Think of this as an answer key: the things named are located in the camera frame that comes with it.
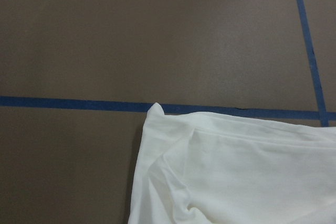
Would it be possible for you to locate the white printed long-sleeve shirt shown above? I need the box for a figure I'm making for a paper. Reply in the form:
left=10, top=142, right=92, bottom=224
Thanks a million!
left=128, top=103, right=335, bottom=223

